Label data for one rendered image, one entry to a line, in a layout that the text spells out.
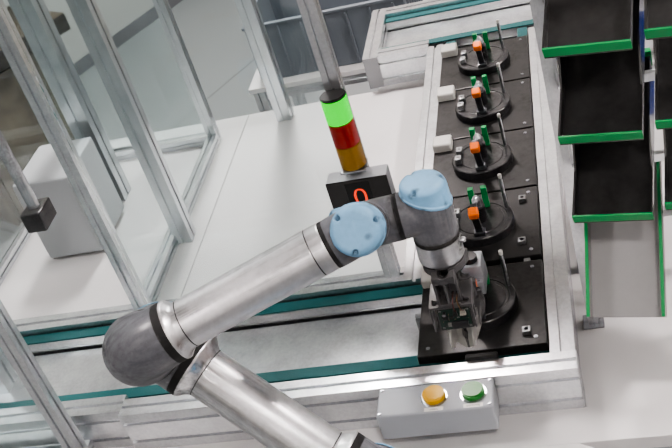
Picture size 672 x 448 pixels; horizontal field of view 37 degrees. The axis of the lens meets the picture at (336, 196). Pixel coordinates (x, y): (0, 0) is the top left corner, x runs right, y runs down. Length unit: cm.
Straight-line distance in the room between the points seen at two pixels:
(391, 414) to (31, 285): 125
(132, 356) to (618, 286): 86
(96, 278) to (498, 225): 108
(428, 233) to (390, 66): 149
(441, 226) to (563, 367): 41
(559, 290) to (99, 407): 94
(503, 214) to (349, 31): 171
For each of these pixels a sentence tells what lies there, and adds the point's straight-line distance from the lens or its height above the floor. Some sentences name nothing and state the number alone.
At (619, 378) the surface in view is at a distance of 195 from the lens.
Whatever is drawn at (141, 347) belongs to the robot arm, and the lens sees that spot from 151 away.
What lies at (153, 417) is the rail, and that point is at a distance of 205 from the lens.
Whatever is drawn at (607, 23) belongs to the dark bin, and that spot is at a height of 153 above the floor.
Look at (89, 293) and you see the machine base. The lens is 263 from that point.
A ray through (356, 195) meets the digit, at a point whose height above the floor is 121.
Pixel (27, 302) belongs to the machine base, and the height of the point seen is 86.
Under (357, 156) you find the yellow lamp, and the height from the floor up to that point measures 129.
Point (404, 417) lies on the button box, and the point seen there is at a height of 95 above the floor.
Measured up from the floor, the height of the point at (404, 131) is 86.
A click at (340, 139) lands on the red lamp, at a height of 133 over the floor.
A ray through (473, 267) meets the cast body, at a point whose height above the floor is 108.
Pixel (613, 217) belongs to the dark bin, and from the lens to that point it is 174.
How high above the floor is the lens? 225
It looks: 32 degrees down
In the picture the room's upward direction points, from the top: 18 degrees counter-clockwise
